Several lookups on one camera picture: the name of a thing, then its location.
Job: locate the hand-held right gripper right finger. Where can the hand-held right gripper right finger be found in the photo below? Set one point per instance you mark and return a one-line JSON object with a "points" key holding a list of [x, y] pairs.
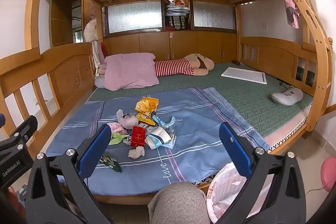
{"points": [[235, 148]]}

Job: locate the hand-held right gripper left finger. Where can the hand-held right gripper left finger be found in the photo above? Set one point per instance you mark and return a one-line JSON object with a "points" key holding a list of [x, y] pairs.
{"points": [[94, 150]]}

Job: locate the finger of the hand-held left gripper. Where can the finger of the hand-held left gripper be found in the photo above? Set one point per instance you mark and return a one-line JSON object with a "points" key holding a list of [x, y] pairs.
{"points": [[25, 132], [1, 119]]}

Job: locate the dark green snack bag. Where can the dark green snack bag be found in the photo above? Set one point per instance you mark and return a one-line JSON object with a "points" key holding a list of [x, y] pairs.
{"points": [[111, 162]]}

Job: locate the light green wrapper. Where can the light green wrapper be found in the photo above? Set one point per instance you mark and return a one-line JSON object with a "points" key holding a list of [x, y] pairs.
{"points": [[118, 138]]}

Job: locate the pink wrapper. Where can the pink wrapper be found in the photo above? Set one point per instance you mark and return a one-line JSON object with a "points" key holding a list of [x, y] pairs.
{"points": [[116, 127]]}

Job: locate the white bin with plastic liner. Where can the white bin with plastic liner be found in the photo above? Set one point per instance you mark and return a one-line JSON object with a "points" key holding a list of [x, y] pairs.
{"points": [[225, 187]]}

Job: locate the white tissue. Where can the white tissue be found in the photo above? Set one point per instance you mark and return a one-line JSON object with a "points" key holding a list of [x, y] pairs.
{"points": [[136, 152]]}

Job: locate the red cardboard box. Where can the red cardboard box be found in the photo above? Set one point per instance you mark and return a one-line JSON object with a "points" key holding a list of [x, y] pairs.
{"points": [[137, 136]]}

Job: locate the blue and white packet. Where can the blue and white packet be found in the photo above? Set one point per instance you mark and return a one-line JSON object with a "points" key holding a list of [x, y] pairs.
{"points": [[157, 138]]}

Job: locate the yellow snack bag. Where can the yellow snack bag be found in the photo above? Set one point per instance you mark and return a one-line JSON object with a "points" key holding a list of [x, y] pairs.
{"points": [[145, 106]]}

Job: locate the blue plastic bag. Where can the blue plastic bag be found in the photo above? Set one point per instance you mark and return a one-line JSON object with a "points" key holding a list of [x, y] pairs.
{"points": [[168, 121]]}

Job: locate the blue checked sheet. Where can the blue checked sheet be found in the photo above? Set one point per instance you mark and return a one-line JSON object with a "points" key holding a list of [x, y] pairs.
{"points": [[197, 119]]}

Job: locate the green bed mat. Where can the green bed mat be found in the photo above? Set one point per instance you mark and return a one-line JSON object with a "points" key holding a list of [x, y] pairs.
{"points": [[236, 98]]}

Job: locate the light blue cushion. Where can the light blue cushion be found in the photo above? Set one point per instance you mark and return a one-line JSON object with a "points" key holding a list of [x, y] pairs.
{"points": [[99, 82]]}

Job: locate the white massage pillow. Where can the white massage pillow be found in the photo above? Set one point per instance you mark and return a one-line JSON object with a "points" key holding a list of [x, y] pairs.
{"points": [[286, 96]]}

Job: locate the white flat board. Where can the white flat board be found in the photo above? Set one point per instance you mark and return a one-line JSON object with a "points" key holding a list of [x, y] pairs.
{"points": [[244, 74]]}

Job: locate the person's grey trouser leg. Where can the person's grey trouser leg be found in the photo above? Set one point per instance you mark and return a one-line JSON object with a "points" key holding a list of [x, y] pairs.
{"points": [[178, 203]]}

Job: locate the pink pillow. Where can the pink pillow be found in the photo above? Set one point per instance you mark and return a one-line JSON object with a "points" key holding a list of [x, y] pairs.
{"points": [[128, 71]]}

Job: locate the clothes hung on headboard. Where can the clothes hung on headboard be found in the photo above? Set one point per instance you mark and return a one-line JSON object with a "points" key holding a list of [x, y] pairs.
{"points": [[97, 56]]}

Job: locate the pink round object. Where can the pink round object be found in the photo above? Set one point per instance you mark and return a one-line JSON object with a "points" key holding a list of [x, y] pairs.
{"points": [[329, 174]]}

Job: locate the striped plush toy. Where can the striped plush toy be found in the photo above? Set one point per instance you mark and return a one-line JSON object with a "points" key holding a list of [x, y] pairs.
{"points": [[170, 67]]}

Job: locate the wooden bunk bed ladder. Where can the wooden bunk bed ladder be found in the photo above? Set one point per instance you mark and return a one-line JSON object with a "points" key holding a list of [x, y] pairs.
{"points": [[321, 56]]}

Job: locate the ribbed glass window panel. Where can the ribbed glass window panel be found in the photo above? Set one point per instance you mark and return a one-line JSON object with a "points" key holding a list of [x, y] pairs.
{"points": [[214, 15], [135, 16]]}

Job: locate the stack of folded bags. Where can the stack of folded bags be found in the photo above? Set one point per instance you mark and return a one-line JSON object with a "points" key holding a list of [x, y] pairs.
{"points": [[177, 10]]}

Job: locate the pink hanging cloth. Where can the pink hanging cloth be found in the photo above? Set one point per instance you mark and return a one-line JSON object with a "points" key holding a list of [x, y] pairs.
{"points": [[290, 8]]}

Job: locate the wooden bunk bed frame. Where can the wooden bunk bed frame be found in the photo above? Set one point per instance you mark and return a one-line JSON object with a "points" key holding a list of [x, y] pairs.
{"points": [[65, 69]]}

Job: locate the wooden wall cabinet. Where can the wooden wall cabinet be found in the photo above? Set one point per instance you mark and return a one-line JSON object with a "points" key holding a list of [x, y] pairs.
{"points": [[183, 45]]}

